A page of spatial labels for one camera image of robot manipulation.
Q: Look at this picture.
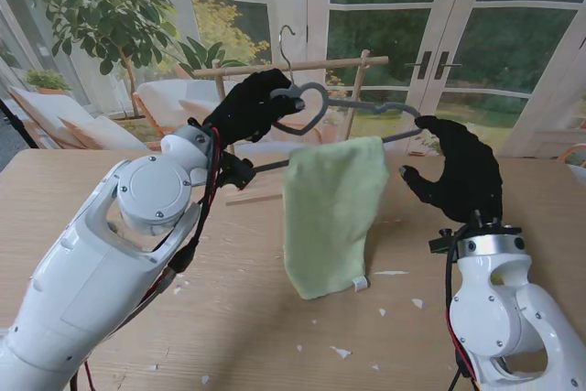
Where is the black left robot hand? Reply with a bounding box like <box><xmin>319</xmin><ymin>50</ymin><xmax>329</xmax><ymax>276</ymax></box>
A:
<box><xmin>203</xmin><ymin>68</ymin><xmax>306</xmax><ymax>145</ymax></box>

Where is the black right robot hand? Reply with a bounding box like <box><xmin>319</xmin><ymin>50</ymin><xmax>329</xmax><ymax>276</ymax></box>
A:
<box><xmin>397</xmin><ymin>115</ymin><xmax>504</xmax><ymax>225</ymax></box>

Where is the grey heart clothes hanger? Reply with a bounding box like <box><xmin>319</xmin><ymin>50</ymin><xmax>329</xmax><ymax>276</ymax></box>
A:
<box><xmin>249</xmin><ymin>24</ymin><xmax>422</xmax><ymax>172</ymax></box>

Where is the light green square towel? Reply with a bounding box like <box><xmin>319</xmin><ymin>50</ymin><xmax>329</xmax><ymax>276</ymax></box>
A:
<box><xmin>281</xmin><ymin>136</ymin><xmax>391</xmax><ymax>301</ymax></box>

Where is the wooden hanging rack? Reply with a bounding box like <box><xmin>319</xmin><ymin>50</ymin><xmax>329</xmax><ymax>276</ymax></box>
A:
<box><xmin>191</xmin><ymin>49</ymin><xmax>390</xmax><ymax>207</ymax></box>

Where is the printed garden room backdrop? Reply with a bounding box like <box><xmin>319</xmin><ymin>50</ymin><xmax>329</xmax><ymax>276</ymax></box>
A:
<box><xmin>0</xmin><ymin>0</ymin><xmax>586</xmax><ymax>158</ymax></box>

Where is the black tripod leg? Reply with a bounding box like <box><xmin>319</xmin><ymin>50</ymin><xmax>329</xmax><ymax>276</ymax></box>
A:
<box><xmin>0</xmin><ymin>97</ymin><xmax>42</xmax><ymax>150</ymax></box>

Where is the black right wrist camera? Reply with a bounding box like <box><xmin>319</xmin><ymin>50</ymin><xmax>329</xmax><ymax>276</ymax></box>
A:
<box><xmin>428</xmin><ymin>228</ymin><xmax>459</xmax><ymax>255</ymax></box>

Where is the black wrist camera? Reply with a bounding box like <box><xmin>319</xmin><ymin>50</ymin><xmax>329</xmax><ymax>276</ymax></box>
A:
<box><xmin>428</xmin><ymin>228</ymin><xmax>459</xmax><ymax>255</ymax></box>
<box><xmin>222</xmin><ymin>155</ymin><xmax>255</xmax><ymax>190</ymax></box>

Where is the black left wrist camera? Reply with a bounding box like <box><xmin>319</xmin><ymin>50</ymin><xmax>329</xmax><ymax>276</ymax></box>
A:
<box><xmin>222</xmin><ymin>155</ymin><xmax>255</xmax><ymax>190</ymax></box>

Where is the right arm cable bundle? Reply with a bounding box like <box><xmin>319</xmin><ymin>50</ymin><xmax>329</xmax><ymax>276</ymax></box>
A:
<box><xmin>446</xmin><ymin>225</ymin><xmax>482</xmax><ymax>391</ymax></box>

